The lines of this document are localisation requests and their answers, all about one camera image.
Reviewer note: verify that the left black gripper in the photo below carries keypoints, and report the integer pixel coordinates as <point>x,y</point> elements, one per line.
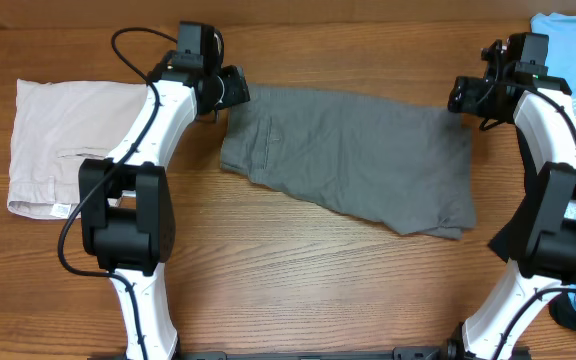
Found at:
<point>237,84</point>

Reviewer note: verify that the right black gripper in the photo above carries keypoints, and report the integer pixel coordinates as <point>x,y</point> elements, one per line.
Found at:
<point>462,99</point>

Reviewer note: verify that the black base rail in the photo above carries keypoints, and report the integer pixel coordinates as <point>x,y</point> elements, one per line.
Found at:
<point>399,353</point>

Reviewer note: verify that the grey shorts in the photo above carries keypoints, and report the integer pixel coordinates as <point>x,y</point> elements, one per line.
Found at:
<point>402,165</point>

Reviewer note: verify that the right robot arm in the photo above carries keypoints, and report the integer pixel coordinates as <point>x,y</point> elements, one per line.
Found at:
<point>539,242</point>

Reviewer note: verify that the folded beige shorts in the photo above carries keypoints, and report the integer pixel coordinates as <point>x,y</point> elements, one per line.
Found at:
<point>56,127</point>

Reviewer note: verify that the black garment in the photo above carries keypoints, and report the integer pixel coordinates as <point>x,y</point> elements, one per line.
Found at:
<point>563,308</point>

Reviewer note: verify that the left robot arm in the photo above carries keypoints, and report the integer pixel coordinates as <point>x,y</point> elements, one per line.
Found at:
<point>125,207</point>

